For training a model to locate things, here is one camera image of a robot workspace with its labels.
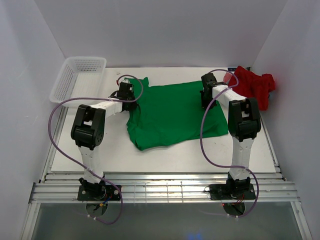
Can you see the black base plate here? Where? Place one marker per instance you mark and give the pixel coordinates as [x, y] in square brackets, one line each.
[100, 193]
[223, 192]

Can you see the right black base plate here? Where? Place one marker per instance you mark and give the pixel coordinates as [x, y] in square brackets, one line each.
[223, 192]

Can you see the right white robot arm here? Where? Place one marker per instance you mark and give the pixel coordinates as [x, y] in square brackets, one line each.
[244, 123]

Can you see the red t shirt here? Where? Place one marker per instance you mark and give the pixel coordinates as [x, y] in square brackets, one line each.
[251, 85]

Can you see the aluminium rail frame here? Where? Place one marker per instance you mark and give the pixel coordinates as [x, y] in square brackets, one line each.
[180, 173]

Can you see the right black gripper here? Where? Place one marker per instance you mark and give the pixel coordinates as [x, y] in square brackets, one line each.
[204, 105]

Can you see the white plastic basket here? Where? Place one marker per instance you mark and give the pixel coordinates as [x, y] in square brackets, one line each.
[79, 77]

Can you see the pink folded cloth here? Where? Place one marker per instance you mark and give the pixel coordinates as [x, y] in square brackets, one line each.
[227, 77]

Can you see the green t shirt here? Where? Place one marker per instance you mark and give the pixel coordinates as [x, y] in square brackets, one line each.
[170, 114]

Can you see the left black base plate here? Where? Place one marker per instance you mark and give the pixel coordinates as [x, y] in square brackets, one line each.
[100, 193]

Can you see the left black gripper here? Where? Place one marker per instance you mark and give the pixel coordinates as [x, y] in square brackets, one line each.
[132, 106]

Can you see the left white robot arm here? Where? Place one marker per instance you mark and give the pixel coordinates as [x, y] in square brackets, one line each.
[88, 131]

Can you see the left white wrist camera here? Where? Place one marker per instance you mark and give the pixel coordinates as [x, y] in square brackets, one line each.
[123, 80]

